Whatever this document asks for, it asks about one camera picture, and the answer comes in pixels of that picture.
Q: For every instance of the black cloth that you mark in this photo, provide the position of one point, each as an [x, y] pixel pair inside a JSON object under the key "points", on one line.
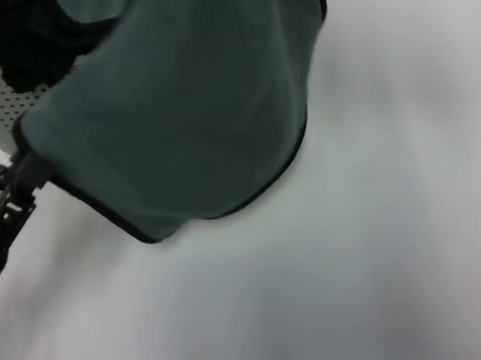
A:
{"points": [[30, 39]]}

